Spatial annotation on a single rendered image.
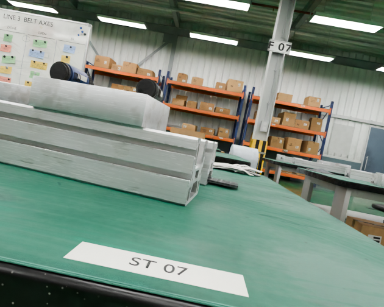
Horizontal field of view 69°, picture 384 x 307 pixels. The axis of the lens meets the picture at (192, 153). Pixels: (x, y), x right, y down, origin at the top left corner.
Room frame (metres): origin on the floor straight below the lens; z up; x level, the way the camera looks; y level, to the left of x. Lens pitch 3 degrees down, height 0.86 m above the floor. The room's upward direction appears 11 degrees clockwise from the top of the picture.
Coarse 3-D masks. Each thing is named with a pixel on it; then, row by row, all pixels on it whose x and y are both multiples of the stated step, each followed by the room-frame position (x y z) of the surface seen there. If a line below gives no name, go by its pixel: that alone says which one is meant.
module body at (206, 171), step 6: (210, 144) 0.52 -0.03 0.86; (216, 144) 0.60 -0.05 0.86; (210, 150) 0.54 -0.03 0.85; (210, 156) 0.52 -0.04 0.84; (204, 162) 0.53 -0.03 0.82; (210, 162) 0.54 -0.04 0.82; (204, 168) 0.53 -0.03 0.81; (210, 168) 0.58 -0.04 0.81; (204, 174) 0.52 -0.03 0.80; (210, 174) 0.60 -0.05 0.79; (204, 180) 0.52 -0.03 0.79
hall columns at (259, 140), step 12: (288, 0) 6.09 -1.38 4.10; (288, 12) 6.09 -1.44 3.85; (276, 24) 6.06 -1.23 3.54; (288, 24) 6.07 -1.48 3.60; (276, 36) 6.09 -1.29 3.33; (288, 36) 5.95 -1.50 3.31; (276, 60) 6.09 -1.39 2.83; (276, 72) 6.09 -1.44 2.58; (264, 84) 6.06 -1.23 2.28; (276, 84) 6.07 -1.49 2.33; (264, 96) 6.09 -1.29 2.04; (264, 108) 6.09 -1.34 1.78; (264, 120) 6.09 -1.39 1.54; (264, 132) 6.09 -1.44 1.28; (252, 144) 5.94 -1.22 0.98; (264, 144) 5.93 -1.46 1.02; (264, 156) 5.93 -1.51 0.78
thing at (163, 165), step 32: (0, 128) 0.38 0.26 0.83; (32, 128) 0.37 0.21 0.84; (64, 128) 0.38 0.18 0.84; (96, 128) 0.36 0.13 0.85; (128, 128) 0.35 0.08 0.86; (0, 160) 0.38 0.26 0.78; (32, 160) 0.37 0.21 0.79; (64, 160) 0.36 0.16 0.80; (96, 160) 0.36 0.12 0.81; (128, 160) 0.35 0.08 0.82; (160, 160) 0.34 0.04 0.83; (192, 160) 0.34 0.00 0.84; (128, 192) 0.35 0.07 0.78; (160, 192) 0.34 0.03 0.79; (192, 192) 0.41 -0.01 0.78
